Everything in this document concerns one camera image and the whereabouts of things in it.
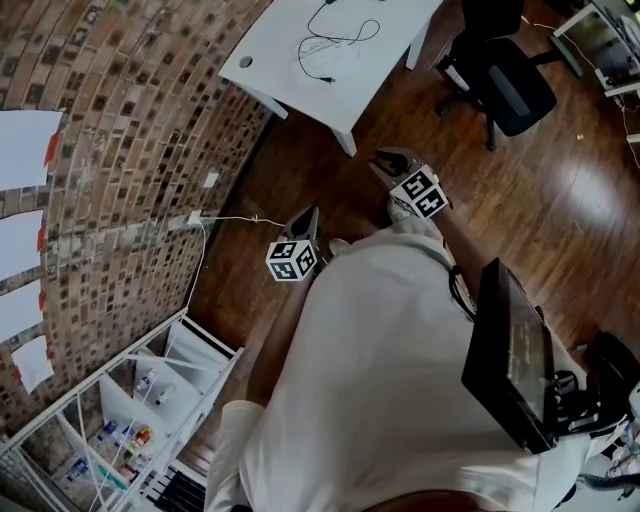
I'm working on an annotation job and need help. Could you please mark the plain white cable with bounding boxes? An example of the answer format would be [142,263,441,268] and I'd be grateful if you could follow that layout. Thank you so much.
[186,221,209,309]

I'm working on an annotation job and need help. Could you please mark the black chest-mounted tablet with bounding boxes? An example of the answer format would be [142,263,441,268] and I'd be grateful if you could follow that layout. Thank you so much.
[460,256,558,457]

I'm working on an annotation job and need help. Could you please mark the blue white packet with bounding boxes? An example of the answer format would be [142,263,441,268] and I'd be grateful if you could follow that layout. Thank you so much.
[64,459,92,484]

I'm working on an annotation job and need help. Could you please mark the black device cable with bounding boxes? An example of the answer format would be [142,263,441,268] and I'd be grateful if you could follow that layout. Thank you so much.
[446,263,477,323]

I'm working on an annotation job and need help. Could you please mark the white metal shelf rack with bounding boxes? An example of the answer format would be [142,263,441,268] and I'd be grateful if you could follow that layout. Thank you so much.
[0,305,247,512]

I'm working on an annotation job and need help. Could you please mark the person's left forearm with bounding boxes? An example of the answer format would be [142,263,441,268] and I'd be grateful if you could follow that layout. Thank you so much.
[246,272,322,409]

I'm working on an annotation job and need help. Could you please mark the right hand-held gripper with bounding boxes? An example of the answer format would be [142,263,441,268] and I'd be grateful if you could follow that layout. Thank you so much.
[367,146,450,221]

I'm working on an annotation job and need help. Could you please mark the black tablet mount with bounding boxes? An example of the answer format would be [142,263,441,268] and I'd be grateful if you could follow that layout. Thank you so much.
[549,331,637,437]

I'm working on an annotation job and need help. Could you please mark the teal plastic item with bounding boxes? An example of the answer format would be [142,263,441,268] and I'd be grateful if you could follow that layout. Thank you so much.
[94,464,132,494]

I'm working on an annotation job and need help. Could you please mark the knotted white cable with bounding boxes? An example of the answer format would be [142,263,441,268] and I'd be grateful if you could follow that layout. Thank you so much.
[199,213,290,230]

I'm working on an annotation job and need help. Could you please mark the person's right shoe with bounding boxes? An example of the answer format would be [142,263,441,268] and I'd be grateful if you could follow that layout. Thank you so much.
[389,197,432,234]

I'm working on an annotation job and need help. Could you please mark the white paper sheet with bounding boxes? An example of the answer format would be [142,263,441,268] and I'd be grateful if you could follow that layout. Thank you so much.
[0,109,65,192]
[10,334,56,395]
[0,209,46,282]
[0,281,45,342]

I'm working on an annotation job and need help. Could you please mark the black office chair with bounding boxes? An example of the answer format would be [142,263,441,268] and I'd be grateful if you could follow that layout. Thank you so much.
[433,0,560,152]

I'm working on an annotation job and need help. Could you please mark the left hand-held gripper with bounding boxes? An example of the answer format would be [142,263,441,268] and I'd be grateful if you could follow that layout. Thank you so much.
[264,204,322,284]

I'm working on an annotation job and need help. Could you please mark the person in white clothing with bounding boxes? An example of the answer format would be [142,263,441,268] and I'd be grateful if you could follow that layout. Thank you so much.
[203,218,597,512]

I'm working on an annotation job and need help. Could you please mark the white frame office desk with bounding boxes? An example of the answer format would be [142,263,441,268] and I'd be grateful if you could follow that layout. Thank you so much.
[548,0,640,100]

